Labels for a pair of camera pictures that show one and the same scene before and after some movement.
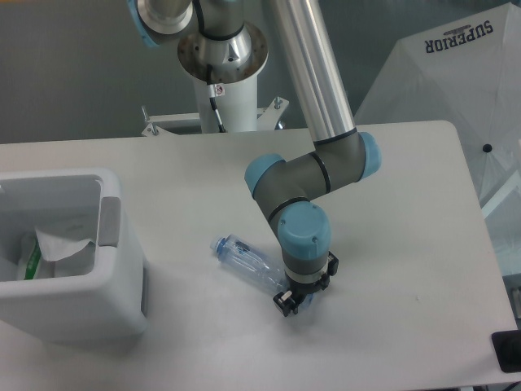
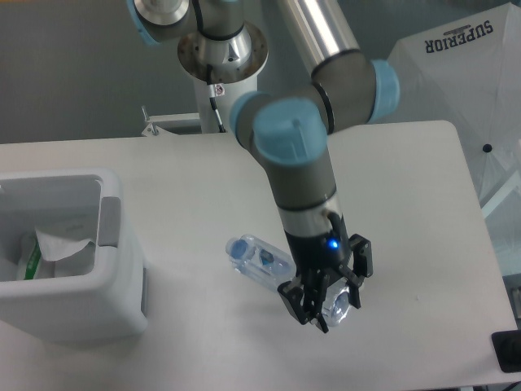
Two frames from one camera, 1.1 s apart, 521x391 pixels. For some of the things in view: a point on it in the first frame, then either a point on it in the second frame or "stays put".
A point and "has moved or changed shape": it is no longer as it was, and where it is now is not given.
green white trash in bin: (33, 261) stays put
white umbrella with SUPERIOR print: (466, 72) stays put
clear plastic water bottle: (256, 264) has moved or changed shape
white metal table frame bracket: (269, 116) stays put
